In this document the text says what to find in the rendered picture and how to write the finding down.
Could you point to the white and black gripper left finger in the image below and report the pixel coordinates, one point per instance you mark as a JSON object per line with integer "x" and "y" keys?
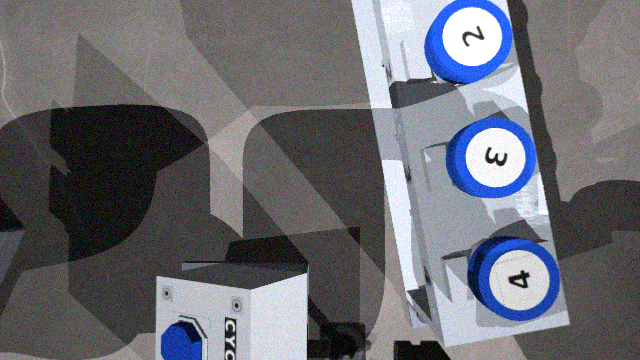
{"x": 404, "y": 350}

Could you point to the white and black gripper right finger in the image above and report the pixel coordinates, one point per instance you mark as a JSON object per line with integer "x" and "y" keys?
{"x": 431, "y": 350}

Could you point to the white two-button control box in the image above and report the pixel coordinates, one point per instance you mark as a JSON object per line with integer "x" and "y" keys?
{"x": 245, "y": 311}

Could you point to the blue screw cap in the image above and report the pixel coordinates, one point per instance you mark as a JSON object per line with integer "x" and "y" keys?
{"x": 491, "y": 158}
{"x": 513, "y": 277}
{"x": 468, "y": 40}

